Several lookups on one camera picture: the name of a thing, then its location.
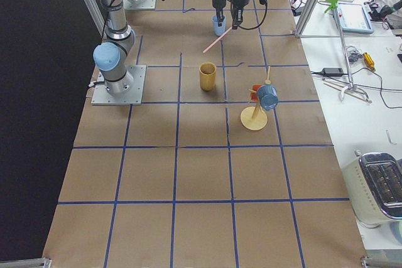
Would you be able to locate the brown paper table mat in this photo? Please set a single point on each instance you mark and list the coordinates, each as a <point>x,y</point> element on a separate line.
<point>182,183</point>

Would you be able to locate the light blue plastic cup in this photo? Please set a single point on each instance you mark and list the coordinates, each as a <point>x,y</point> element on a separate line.
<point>218,31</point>

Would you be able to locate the yellow handled screwdriver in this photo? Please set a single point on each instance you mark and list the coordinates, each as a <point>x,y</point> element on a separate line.
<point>369,62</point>

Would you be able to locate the wooden mug tree stand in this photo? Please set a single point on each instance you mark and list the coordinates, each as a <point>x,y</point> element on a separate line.
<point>253,118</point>

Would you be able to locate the black power adapter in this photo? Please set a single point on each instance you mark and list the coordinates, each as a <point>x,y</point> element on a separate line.
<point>332,72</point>

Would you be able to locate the bamboo chopstick holder cup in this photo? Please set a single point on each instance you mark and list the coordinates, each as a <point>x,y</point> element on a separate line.
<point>207,73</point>

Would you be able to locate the pink chopstick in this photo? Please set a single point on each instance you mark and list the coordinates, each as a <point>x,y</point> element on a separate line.
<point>217,40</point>

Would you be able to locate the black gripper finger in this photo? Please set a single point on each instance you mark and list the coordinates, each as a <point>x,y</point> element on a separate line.
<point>239,16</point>
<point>220,18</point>
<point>235,20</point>

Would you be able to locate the orange red mug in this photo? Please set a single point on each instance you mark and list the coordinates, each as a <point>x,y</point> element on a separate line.
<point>253,92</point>

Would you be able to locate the silver toaster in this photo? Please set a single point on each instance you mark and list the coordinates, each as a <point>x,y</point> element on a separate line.
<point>373,182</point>

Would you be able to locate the dark blue mug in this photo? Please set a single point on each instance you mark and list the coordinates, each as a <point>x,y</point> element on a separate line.
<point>267,96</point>

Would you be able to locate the blue framed tablet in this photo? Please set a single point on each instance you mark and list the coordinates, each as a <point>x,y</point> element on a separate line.
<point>352,18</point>

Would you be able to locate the green handled reacher grabber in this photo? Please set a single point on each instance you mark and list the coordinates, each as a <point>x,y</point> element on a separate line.
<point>350,87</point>

